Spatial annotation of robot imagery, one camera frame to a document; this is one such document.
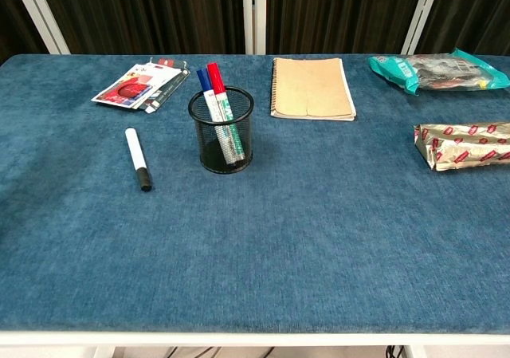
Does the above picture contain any black capped white marker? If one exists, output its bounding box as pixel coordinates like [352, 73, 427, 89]
[124, 127, 153, 193]

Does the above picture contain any black mesh pen holder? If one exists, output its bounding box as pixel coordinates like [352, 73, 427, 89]
[187, 86, 255, 174]

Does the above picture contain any red capped marker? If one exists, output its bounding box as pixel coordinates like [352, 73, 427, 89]
[206, 62, 246, 162]

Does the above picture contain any blue capped marker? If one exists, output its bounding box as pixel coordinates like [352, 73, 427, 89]
[195, 68, 237, 165]

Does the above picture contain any blue fabric table cloth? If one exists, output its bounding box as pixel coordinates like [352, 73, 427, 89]
[0, 53, 510, 333]

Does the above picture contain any tan spiral notebook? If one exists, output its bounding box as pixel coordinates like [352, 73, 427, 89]
[269, 57, 358, 122]

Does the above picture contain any flattened red white cardboard packaging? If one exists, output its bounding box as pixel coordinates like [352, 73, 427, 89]
[91, 57, 191, 115]

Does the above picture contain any dark brown curtain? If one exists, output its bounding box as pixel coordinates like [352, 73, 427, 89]
[0, 0, 510, 65]

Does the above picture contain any teal clear plastic snack bag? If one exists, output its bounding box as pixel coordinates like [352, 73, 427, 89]
[367, 47, 510, 96]

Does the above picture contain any gold red foil package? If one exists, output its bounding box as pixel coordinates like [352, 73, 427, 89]
[413, 121, 510, 171]

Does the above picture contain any white frame post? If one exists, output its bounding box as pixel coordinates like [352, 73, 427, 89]
[8, 0, 72, 55]
[241, 0, 268, 55]
[400, 0, 444, 55]

